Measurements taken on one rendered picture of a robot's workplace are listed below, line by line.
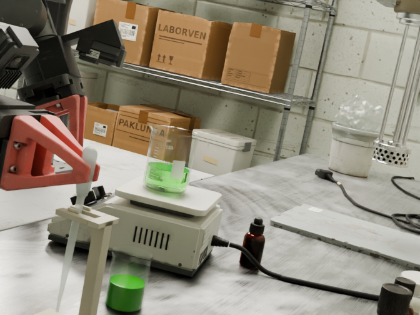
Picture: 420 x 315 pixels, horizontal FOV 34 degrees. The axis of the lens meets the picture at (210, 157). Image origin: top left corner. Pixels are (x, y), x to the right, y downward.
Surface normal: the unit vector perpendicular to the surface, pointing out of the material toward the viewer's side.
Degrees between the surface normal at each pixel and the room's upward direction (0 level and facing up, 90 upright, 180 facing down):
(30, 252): 0
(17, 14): 79
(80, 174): 89
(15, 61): 127
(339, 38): 90
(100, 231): 90
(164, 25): 90
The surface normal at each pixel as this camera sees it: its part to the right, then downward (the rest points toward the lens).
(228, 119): -0.42, 0.08
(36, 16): 0.13, 0.00
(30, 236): 0.19, -0.97
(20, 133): -0.07, 0.15
